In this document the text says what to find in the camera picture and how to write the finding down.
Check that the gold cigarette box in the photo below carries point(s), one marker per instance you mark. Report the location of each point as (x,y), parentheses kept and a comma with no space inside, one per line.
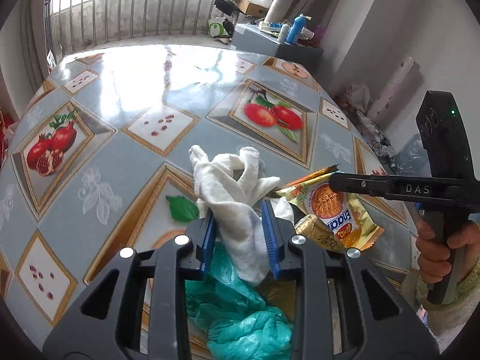
(314,229)

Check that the metal balcony railing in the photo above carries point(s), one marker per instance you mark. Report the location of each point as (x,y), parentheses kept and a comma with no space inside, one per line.
(76,25)

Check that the pink rolled mat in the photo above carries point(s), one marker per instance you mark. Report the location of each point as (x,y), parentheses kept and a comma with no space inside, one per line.
(394,89)

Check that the fruit pattern tablecloth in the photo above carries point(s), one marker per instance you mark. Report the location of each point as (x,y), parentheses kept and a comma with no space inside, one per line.
(96,160)

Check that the floor clutter pile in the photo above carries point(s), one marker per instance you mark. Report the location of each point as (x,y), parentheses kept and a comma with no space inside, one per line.
(355,100)

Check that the grey cabinet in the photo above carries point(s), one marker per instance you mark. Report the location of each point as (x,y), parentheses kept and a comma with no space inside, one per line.
(247,37)

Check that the large clear water jug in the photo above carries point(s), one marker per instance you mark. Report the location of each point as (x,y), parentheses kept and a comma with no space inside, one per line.
(412,159)

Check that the yellow instant noodle packet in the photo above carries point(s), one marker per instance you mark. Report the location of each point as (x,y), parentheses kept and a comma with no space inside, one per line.
(341,212)

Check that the white bottle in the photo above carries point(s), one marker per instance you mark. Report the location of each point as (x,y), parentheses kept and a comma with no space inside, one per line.
(283,33)

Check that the person's right hand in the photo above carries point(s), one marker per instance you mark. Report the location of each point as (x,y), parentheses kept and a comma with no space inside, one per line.
(433,258)

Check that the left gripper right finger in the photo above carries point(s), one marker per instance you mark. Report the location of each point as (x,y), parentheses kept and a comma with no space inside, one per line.
(344,307)

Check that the blue bottle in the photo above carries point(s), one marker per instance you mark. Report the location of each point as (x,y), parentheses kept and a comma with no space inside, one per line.
(296,29)

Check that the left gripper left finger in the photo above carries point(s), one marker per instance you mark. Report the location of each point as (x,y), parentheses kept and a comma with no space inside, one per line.
(135,307)

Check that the white cloth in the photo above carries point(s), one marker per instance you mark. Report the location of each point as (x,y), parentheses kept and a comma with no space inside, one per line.
(229,185)

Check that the cardboard box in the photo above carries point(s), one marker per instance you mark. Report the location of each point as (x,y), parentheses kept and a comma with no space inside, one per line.
(254,8)

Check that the teal plastic bag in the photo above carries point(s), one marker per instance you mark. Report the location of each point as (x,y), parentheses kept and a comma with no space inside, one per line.
(239,323)

